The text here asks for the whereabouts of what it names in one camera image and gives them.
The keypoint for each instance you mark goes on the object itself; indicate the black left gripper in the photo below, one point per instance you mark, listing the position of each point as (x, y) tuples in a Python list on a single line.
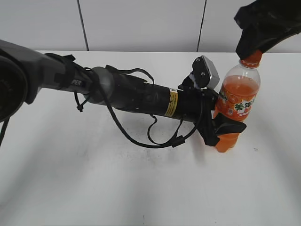
[(196, 106)]

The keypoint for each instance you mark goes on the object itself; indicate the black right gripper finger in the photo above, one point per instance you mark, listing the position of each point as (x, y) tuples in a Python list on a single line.
[(276, 29), (251, 40)]

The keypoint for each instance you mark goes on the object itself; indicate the orange bottle cap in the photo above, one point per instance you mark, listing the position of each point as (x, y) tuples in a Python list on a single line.
[(252, 61)]

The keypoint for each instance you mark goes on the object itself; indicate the orange soda bottle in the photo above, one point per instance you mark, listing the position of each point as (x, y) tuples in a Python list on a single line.
[(238, 91)]

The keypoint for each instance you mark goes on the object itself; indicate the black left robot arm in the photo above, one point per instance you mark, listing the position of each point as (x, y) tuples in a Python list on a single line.
[(23, 72)]

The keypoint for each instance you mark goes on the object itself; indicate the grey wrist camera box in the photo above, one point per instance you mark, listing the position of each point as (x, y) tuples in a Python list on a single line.
[(204, 73)]

